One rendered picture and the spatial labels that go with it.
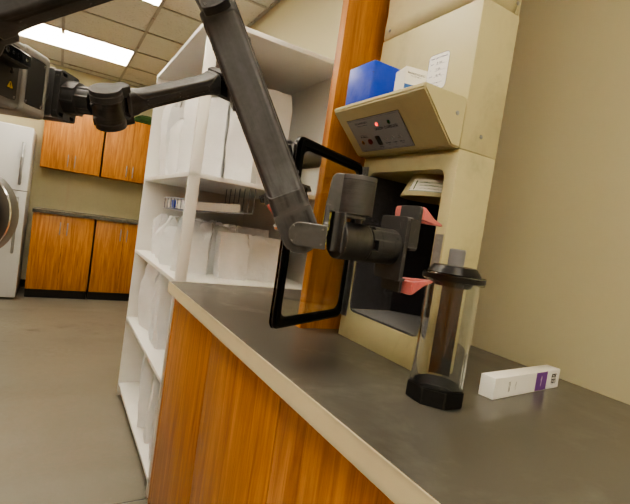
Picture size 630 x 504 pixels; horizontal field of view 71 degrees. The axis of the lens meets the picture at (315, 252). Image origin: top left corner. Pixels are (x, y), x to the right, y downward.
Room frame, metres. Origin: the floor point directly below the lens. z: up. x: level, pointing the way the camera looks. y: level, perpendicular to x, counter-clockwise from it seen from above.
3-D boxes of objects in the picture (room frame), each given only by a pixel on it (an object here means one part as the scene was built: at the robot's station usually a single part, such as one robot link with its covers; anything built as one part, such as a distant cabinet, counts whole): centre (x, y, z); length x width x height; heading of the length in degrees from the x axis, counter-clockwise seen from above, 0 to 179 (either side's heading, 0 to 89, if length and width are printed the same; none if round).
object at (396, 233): (0.71, -0.10, 1.20); 0.07 x 0.07 x 0.10; 30
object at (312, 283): (1.03, -0.01, 1.19); 0.30 x 0.01 x 0.40; 149
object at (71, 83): (1.17, 0.67, 1.45); 0.09 x 0.08 x 0.12; 0
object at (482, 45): (1.10, -0.28, 1.33); 0.32 x 0.25 x 0.77; 31
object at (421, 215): (0.74, -0.16, 1.23); 0.09 x 0.07 x 0.07; 120
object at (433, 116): (1.01, -0.12, 1.46); 0.32 x 0.11 x 0.10; 31
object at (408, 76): (0.97, -0.15, 1.54); 0.05 x 0.05 x 0.06; 15
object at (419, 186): (1.07, -0.27, 1.34); 0.18 x 0.18 x 0.05
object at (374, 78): (1.08, -0.09, 1.56); 0.10 x 0.10 x 0.09; 31
